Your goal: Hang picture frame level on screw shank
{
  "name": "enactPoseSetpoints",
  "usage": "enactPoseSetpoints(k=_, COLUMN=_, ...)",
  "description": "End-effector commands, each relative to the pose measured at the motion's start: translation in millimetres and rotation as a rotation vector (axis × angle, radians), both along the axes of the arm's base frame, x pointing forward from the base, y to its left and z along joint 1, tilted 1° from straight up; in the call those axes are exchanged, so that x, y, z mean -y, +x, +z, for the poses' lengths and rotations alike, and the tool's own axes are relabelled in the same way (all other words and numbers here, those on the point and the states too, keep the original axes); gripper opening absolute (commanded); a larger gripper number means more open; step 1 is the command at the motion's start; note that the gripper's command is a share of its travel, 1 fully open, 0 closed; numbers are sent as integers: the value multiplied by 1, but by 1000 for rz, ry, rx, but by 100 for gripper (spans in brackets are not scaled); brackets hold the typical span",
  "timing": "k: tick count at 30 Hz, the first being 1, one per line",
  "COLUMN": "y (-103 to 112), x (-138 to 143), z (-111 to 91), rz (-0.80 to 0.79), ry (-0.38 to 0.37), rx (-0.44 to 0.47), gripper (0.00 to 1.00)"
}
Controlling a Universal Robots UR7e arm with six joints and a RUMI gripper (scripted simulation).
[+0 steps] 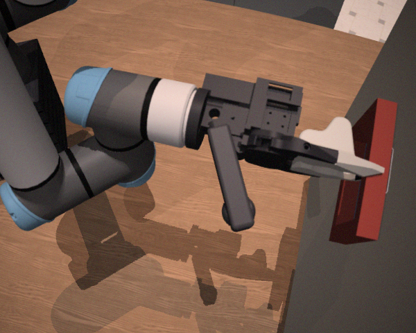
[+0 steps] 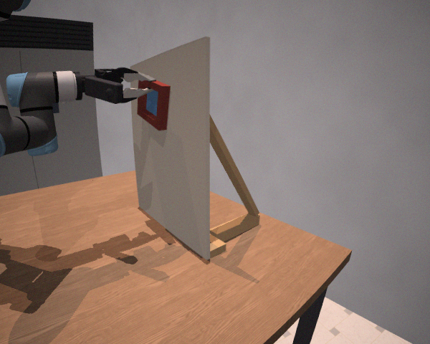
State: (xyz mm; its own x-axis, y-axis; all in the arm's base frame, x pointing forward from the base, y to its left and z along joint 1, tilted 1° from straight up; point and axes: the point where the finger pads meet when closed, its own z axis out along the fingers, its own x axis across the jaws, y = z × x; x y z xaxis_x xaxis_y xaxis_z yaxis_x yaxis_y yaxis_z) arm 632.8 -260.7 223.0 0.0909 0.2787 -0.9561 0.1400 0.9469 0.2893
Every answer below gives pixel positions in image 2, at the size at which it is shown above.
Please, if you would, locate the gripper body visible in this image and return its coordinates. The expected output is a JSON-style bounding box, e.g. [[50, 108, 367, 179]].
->
[[73, 69, 123, 100]]

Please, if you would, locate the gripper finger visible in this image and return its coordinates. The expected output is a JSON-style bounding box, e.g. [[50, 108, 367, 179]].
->
[[112, 67, 156, 82], [121, 87, 153, 103]]

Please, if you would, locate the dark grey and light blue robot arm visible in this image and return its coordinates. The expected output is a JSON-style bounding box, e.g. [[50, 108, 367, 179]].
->
[[0, 0, 123, 157]]

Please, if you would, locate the beige board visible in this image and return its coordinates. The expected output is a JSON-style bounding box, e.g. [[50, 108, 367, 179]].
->
[[130, 37, 210, 260]]

